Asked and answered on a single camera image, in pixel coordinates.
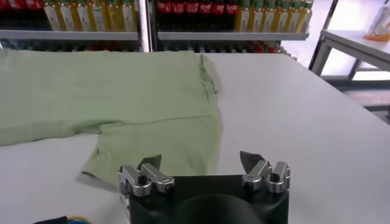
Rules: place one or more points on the light green polo shirt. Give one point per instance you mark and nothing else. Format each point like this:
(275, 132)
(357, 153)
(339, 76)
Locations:
(122, 100)

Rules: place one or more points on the cola bottle red cap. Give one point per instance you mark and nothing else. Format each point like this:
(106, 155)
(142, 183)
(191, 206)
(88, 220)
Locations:
(205, 7)
(3, 3)
(164, 6)
(192, 6)
(218, 7)
(17, 4)
(178, 6)
(231, 8)
(33, 4)

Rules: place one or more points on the orange packaged item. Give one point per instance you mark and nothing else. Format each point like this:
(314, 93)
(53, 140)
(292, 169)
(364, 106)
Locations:
(377, 27)

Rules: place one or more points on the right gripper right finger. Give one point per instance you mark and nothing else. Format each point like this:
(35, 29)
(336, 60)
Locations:
(262, 175)

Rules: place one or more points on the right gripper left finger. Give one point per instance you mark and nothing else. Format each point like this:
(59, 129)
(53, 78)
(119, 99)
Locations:
(146, 179)

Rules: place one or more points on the grey frame side table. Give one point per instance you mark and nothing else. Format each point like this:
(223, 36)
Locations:
(350, 41)

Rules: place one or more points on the yellow juice bottle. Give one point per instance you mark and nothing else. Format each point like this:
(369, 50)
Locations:
(129, 16)
(52, 16)
(305, 18)
(113, 15)
(243, 18)
(98, 16)
(280, 18)
(268, 18)
(256, 18)
(67, 16)
(293, 18)
(83, 16)

